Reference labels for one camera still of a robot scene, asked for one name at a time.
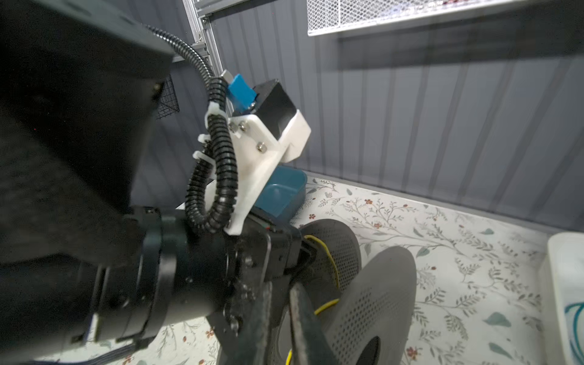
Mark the yellow cable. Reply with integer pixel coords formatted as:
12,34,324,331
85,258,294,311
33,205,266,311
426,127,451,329
284,234,342,365

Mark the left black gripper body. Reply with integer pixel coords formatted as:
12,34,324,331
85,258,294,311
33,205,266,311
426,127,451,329
207,218,317,338

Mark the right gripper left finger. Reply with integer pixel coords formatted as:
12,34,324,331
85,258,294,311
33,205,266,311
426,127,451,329
227,282,273,364

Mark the green cable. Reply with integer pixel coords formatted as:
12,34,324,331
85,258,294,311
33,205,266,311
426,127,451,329
564,302,584,357

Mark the white wire mesh basket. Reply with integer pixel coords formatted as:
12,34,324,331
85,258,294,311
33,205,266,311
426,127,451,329
307,1,513,37

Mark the black wire basket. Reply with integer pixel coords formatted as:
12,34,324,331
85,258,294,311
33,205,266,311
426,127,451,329
156,75,180,120

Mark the white plastic tray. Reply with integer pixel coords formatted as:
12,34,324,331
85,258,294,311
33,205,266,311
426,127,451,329
538,232,583,364

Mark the teal plastic tray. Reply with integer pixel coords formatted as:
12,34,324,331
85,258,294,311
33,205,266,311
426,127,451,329
254,166,307,222

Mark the floral table mat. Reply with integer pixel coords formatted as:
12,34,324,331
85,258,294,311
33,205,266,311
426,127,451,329
36,175,555,365

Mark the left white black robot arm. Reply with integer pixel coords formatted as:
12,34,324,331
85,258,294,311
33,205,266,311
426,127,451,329
1,1,316,364

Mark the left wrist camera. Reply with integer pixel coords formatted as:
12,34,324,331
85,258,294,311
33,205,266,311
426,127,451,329
183,71,311,236

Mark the grey perforated cable spool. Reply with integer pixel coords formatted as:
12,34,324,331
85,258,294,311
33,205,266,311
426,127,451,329
298,219,417,364

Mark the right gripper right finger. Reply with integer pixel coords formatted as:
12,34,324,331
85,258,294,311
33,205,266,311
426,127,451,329
290,283,338,364

